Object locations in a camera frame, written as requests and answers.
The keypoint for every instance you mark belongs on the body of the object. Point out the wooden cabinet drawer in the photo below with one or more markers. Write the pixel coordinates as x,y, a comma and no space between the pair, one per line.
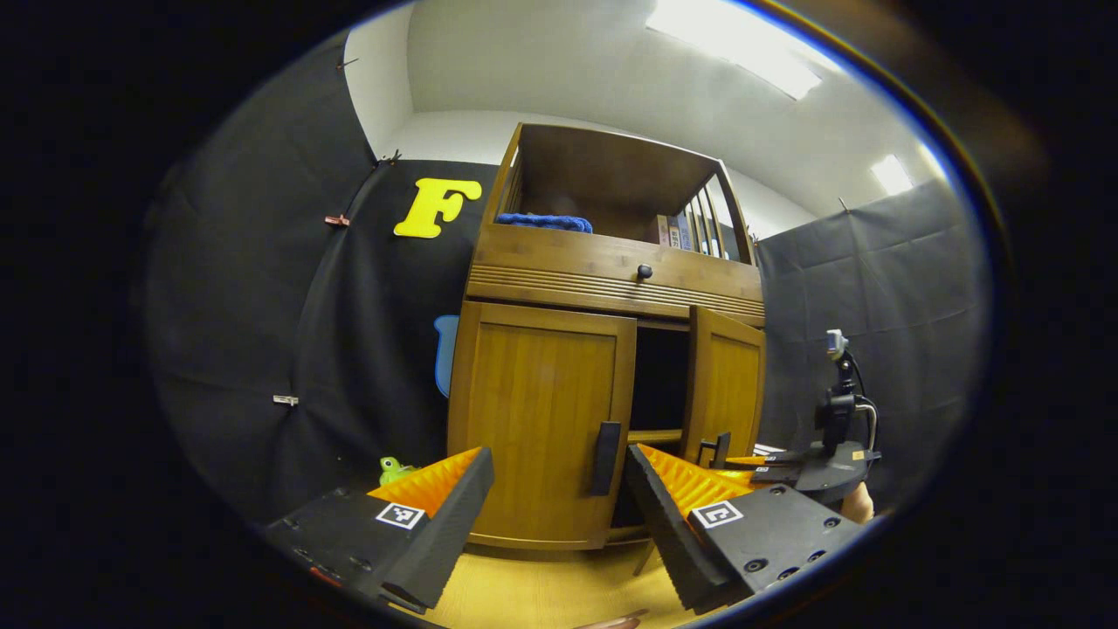
559,258

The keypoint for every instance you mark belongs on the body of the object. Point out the large ceiling light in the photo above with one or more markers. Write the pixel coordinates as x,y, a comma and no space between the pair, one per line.
742,39

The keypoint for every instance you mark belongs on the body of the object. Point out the green toy frog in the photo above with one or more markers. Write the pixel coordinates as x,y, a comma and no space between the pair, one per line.
395,472

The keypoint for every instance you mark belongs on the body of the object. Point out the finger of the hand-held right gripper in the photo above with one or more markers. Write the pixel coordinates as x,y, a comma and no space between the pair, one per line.
777,457
777,475

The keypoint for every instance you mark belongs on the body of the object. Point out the wooden cabinet door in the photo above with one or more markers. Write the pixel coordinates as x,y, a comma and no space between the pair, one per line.
729,384
533,393

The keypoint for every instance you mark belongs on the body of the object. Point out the black backdrop cloth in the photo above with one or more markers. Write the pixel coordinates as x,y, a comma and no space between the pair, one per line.
262,262

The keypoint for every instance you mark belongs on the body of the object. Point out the blue towel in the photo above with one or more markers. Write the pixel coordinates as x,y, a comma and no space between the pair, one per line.
541,222

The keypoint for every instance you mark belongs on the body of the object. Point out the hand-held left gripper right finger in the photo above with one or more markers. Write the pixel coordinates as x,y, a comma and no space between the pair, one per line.
664,533

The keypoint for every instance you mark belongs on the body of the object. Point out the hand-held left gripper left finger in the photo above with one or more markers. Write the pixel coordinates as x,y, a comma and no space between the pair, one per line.
454,533

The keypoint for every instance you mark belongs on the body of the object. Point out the wooden double-door shoe cabinet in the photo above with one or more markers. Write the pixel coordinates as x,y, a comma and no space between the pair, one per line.
611,175

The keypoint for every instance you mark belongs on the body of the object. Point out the wooden inner cabinet shelf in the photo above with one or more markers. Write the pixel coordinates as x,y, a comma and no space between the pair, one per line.
655,435

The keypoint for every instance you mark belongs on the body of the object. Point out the small ceiling light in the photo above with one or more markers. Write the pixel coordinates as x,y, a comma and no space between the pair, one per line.
891,175

